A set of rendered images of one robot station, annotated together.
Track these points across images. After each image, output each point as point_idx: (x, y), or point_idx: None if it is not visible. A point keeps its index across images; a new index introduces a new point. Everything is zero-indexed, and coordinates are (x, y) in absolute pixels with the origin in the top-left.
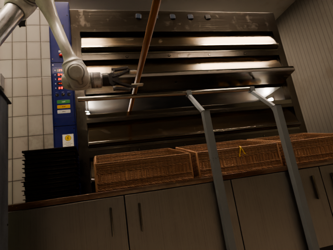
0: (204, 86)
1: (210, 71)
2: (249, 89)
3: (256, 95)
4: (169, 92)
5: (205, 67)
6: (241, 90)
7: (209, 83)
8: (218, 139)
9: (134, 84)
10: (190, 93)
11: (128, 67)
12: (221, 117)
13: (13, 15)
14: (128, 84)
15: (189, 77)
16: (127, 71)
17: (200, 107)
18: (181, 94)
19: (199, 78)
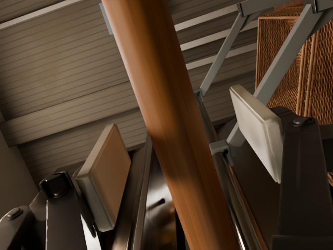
0: (173, 235)
1: (141, 198)
2: (195, 93)
3: (212, 72)
4: (224, 189)
5: (124, 236)
6: (200, 98)
7: (167, 220)
8: None
9: (268, 109)
10: (222, 141)
11: (21, 207)
12: (251, 195)
13: None
14: (293, 144)
15: (148, 242)
16: (78, 201)
17: (291, 34)
18: (228, 162)
19: (155, 226)
